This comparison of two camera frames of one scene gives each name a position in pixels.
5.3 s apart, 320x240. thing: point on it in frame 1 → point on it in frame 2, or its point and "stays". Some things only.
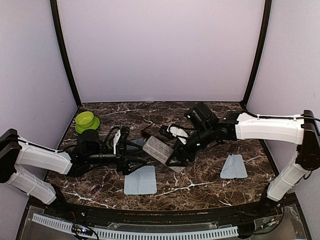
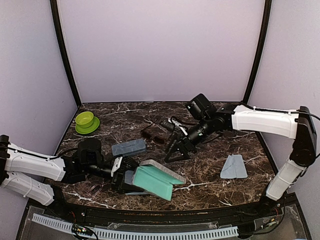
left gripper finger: x=132 y=149 → x=128 y=177
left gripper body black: x=120 y=162 → x=118 y=175
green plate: x=94 y=126 stays
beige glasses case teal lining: x=160 y=150 → x=156 y=178
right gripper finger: x=177 y=164 → x=177 y=154
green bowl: x=84 y=119 stays
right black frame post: x=267 y=18 stays
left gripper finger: x=131 y=166 → x=137 y=193
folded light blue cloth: x=234 y=167 stays
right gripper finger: x=175 y=152 → x=176 y=139
